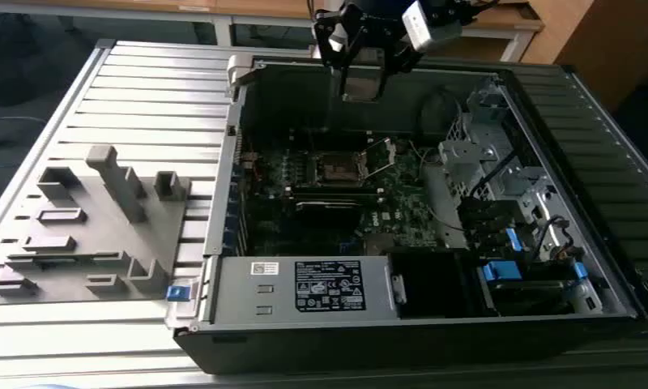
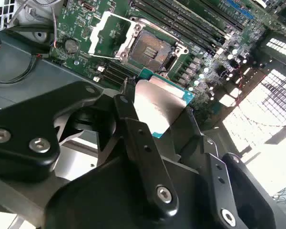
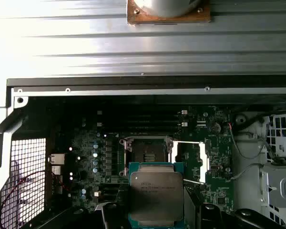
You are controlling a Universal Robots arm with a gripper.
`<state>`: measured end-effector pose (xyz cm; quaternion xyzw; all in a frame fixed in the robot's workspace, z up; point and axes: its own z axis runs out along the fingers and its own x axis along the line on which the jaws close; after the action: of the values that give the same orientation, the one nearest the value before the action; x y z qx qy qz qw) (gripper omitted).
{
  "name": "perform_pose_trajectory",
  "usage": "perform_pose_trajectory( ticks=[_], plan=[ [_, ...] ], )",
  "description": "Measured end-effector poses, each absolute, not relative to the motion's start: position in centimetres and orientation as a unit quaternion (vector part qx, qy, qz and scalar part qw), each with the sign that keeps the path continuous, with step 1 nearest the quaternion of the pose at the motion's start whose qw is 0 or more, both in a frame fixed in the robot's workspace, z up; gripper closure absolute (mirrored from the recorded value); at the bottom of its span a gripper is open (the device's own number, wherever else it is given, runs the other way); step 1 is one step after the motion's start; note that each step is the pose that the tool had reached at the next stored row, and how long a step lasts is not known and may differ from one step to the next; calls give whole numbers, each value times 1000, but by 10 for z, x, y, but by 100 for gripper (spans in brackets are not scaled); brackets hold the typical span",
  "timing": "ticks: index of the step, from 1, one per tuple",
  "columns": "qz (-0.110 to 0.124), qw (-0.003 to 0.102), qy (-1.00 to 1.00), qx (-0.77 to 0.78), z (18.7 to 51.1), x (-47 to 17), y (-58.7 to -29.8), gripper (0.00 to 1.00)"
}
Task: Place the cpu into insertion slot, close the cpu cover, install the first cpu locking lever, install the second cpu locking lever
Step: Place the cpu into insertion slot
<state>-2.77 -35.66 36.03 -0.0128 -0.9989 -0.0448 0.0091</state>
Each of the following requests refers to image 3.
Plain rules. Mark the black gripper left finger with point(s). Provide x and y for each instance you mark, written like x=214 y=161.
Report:
x=114 y=217

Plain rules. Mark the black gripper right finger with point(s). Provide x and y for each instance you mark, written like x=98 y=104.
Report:
x=209 y=219

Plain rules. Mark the silver CPU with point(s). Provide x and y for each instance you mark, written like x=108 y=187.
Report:
x=155 y=195

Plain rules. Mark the CPU socket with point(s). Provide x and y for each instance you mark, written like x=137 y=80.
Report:
x=147 y=150

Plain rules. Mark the green motherboard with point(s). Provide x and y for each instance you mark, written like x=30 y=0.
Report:
x=217 y=152

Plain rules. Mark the silver metal drive cage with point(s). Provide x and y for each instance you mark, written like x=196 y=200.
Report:
x=283 y=188

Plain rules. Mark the pale grey plastic shroud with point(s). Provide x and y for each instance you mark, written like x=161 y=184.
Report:
x=248 y=145

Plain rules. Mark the round coin cell battery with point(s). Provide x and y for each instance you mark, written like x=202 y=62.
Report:
x=215 y=127

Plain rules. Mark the black and silver PC case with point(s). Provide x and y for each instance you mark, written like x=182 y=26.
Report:
x=133 y=82

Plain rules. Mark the square brown base plate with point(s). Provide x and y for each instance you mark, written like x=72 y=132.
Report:
x=138 y=16

